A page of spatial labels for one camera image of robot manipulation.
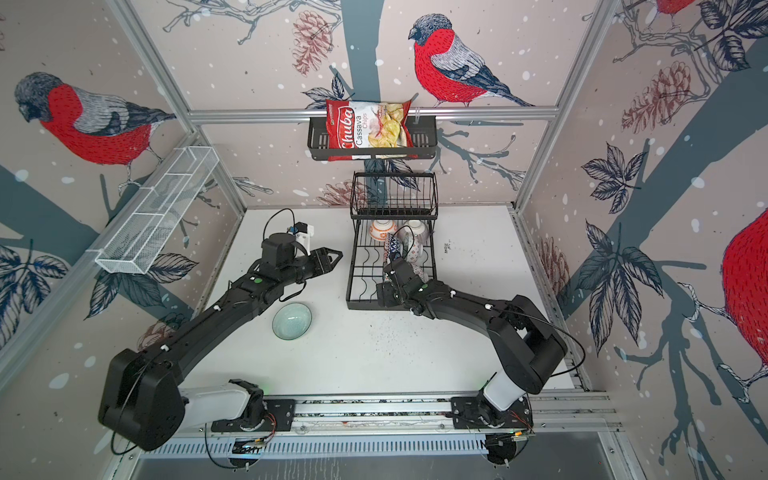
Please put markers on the aluminium mounting rail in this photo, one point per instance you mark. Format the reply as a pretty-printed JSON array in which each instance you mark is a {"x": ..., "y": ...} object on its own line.
[{"x": 558, "y": 410}]

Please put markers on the green patterned bowl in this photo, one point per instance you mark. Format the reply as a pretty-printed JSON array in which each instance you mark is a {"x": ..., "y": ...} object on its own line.
[{"x": 413, "y": 250}]

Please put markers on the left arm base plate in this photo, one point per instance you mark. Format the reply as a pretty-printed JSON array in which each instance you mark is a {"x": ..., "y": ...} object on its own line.
[{"x": 276, "y": 415}]

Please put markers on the black wall basket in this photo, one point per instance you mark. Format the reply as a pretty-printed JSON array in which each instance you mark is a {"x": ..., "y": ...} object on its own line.
[{"x": 417, "y": 140}]

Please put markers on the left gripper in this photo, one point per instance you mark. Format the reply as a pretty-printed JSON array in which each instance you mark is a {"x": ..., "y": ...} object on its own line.
[{"x": 322, "y": 258}]

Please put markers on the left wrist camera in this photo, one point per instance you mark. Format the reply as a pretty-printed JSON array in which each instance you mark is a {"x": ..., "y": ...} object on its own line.
[{"x": 303, "y": 233}]

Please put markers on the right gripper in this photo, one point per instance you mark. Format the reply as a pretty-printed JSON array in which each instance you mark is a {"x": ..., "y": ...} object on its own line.
[{"x": 384, "y": 295}]

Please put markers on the teal dashed bowl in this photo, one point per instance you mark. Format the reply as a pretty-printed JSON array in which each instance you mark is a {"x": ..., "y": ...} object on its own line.
[{"x": 292, "y": 321}]

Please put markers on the orange floral bowl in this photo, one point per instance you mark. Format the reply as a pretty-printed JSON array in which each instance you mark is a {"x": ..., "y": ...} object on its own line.
[{"x": 380, "y": 229}]

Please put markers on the pink striped bowl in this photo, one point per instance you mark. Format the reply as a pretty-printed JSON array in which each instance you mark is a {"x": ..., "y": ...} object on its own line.
[{"x": 416, "y": 230}]

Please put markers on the white mesh wall shelf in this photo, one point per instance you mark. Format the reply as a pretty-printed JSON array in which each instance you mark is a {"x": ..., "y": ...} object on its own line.
[{"x": 141, "y": 238}]

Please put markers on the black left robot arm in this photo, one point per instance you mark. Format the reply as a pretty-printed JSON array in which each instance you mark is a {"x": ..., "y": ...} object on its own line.
[{"x": 142, "y": 400}]

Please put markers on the red blue patterned bowl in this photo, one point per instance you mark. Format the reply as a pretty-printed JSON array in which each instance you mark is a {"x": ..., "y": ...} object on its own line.
[{"x": 393, "y": 248}]

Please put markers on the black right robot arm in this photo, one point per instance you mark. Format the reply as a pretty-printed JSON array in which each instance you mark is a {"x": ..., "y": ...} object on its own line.
[{"x": 528, "y": 347}]

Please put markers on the red cassava chips bag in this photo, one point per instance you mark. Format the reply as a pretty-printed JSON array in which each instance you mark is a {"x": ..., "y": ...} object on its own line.
[{"x": 364, "y": 125}]

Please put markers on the black wire dish rack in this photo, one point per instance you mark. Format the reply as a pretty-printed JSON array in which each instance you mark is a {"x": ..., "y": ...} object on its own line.
[{"x": 396, "y": 196}]

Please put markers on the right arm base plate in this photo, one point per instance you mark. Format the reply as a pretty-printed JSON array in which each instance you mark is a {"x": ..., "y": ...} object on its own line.
[{"x": 478, "y": 413}]

